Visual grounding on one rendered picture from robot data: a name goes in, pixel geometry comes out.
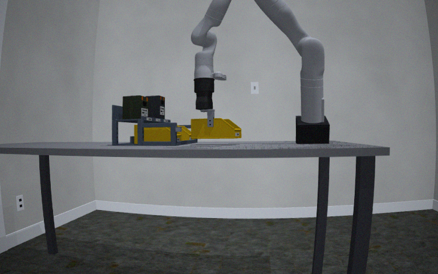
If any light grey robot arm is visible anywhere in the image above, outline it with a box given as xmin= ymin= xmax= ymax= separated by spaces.
xmin=191 ymin=0 xmax=325 ymax=123

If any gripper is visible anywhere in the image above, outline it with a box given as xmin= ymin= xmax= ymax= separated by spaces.
xmin=194 ymin=65 xmax=226 ymax=127

